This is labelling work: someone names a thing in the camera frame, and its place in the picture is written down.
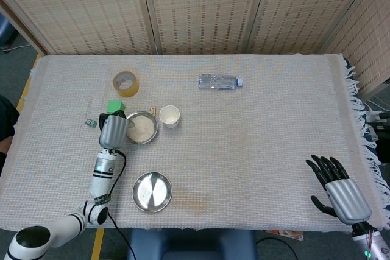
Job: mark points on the metal bowl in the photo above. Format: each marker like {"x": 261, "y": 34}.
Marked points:
{"x": 156, "y": 129}
{"x": 152, "y": 191}

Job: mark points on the bamboo folding screen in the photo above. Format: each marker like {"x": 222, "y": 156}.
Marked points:
{"x": 207, "y": 7}

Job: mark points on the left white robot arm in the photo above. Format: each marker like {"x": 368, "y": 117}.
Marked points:
{"x": 102, "y": 170}

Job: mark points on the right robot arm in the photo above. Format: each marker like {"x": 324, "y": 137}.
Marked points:
{"x": 370, "y": 241}

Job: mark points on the green cube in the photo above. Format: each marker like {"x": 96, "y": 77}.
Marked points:
{"x": 114, "y": 106}

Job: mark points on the woven beige tablecloth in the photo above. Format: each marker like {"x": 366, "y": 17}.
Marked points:
{"x": 243, "y": 144}

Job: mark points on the clear plastic water bottle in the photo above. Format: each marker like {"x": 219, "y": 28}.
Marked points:
{"x": 217, "y": 82}

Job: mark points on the small teal box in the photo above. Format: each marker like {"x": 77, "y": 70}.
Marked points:
{"x": 90, "y": 122}

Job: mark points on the metal spoon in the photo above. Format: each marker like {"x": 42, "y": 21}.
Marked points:
{"x": 132, "y": 125}

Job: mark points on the small wooden piece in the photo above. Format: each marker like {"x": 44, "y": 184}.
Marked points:
{"x": 152, "y": 111}

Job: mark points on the black dark garment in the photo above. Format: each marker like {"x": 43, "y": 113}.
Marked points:
{"x": 7, "y": 120}

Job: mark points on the blue office chair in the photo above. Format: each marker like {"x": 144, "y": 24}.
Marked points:
{"x": 4, "y": 31}

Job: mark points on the white power strip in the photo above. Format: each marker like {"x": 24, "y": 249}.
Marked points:
{"x": 377, "y": 120}

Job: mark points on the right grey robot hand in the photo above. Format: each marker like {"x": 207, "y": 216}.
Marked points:
{"x": 347, "y": 199}

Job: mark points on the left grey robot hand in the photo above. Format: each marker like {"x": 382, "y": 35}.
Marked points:
{"x": 113, "y": 130}

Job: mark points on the yellow tape roll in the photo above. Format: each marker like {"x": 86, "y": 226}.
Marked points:
{"x": 129, "y": 91}

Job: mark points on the orange printed package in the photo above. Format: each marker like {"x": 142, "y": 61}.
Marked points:
{"x": 286, "y": 234}

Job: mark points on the white paper cup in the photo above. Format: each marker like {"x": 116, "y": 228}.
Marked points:
{"x": 169, "y": 117}

